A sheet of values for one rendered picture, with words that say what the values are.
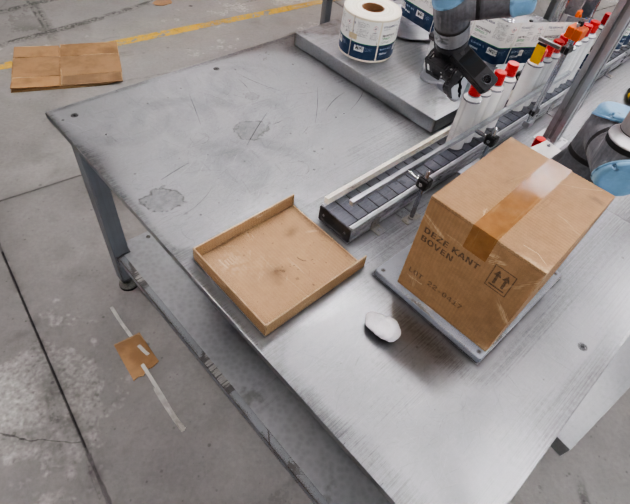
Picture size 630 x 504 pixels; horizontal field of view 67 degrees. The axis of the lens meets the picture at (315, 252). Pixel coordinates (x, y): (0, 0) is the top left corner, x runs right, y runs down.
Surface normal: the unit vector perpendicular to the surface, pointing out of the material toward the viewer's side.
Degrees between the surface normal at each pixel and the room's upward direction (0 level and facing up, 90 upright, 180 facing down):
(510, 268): 90
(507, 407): 0
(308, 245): 0
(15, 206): 0
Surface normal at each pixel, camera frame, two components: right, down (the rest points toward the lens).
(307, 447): 0.11, -0.65
